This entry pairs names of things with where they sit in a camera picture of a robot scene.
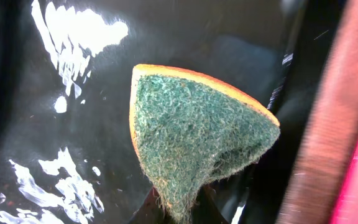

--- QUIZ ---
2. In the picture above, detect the black water tray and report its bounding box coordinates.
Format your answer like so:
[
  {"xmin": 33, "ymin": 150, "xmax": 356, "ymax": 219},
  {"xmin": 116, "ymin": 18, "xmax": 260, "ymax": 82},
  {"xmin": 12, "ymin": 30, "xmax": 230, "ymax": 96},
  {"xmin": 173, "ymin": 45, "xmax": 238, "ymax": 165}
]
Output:
[{"xmin": 0, "ymin": 1, "xmax": 345, "ymax": 223}]

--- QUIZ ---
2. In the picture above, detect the green and yellow sponge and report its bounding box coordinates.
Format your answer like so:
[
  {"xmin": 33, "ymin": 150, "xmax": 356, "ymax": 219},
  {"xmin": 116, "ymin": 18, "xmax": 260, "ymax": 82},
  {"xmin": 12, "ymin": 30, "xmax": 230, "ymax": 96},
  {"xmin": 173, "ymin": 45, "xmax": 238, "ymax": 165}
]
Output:
[{"xmin": 129, "ymin": 64, "xmax": 280, "ymax": 223}]

